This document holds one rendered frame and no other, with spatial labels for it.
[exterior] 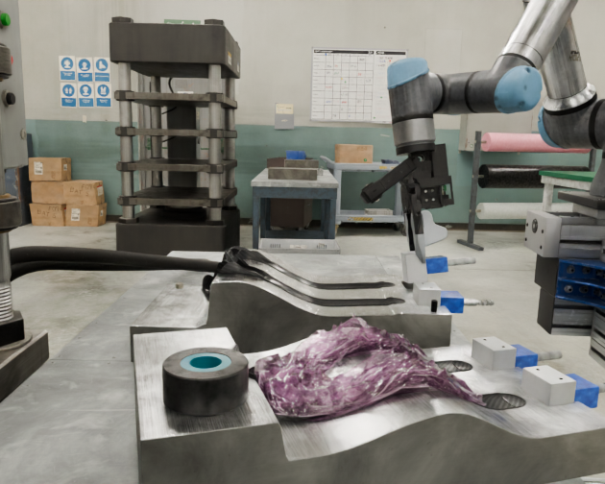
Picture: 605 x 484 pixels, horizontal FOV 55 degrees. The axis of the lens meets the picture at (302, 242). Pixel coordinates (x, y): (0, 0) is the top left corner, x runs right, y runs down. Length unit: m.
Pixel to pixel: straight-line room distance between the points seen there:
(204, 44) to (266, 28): 2.73
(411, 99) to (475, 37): 6.79
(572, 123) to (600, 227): 0.25
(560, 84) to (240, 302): 0.92
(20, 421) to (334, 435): 0.41
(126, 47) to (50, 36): 3.19
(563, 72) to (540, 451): 0.97
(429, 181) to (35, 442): 0.73
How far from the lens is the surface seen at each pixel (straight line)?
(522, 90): 1.04
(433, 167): 1.07
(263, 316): 0.90
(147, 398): 0.58
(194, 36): 4.93
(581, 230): 1.41
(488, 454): 0.64
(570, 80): 1.47
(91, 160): 7.91
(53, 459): 0.73
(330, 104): 7.45
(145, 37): 5.01
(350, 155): 6.88
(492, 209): 6.63
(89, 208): 7.55
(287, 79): 7.47
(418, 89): 1.07
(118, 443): 0.74
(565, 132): 1.52
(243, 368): 0.54
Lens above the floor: 1.15
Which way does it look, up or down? 10 degrees down
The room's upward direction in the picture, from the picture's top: 1 degrees clockwise
